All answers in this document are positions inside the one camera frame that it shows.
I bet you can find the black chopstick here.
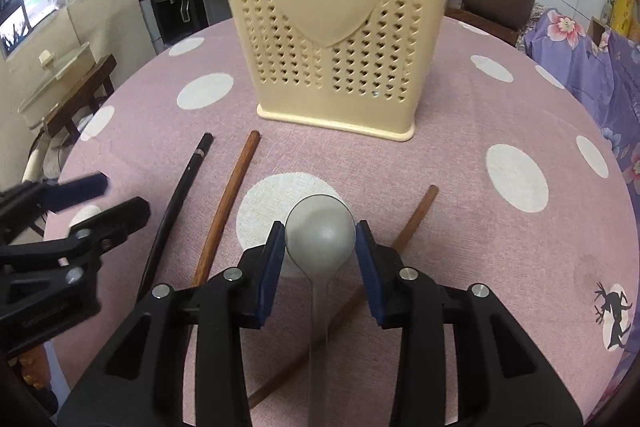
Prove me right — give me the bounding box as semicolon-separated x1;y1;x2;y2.
135;133;215;305

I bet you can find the brown wooden chopstick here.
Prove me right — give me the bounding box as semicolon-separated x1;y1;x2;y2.
191;130;262;287
247;185;440;409

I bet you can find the pink polka-dot tablecloth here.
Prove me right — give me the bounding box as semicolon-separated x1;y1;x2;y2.
42;14;633;427

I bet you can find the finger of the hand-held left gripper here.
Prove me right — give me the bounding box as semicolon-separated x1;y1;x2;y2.
0;197;152;293
0;172;110;244

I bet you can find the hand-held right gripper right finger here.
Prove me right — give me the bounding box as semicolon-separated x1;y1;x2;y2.
354;219;583;427

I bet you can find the beige plastic utensil holder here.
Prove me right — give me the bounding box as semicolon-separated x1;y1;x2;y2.
209;0;463;142

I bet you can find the metal spoon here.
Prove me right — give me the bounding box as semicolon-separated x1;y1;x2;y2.
285;195;357;427

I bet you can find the purple floral cloth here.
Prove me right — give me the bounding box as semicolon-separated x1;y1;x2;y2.
522;7;640;427

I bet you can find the wooden chair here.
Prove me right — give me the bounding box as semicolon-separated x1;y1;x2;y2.
42;54;118;142

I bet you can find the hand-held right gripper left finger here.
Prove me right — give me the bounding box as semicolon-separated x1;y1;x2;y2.
59;221;287;427

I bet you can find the wooden box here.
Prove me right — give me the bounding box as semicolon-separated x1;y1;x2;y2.
590;17;613;45

